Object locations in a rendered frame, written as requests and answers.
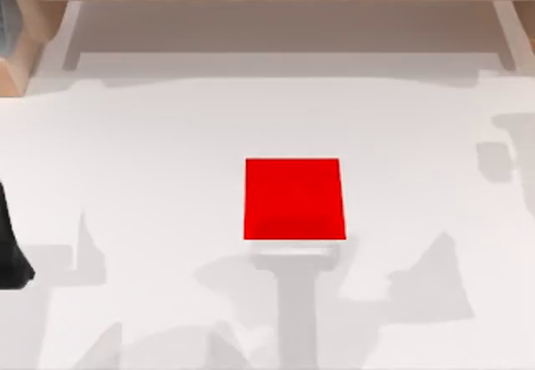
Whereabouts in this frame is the flat red square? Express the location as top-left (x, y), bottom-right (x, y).
top-left (243, 157), bottom-right (348, 241)

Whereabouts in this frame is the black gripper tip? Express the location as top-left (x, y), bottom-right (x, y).
top-left (0, 181), bottom-right (36, 291)

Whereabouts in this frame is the wooden cabinet with glass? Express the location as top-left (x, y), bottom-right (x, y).
top-left (0, 0), bottom-right (69, 98)

